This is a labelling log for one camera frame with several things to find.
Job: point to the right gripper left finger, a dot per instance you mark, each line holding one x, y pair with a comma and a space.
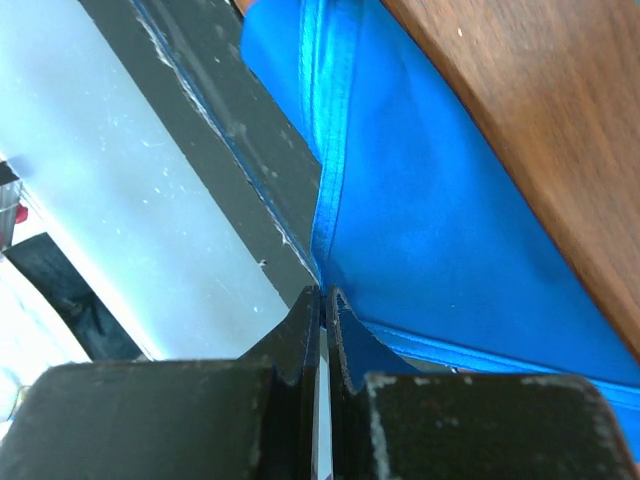
254, 417

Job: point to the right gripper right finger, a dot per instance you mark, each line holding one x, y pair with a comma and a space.
393, 421

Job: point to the blue cloth napkin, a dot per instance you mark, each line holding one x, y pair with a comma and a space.
416, 220

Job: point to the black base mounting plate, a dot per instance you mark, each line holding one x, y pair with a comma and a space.
185, 58

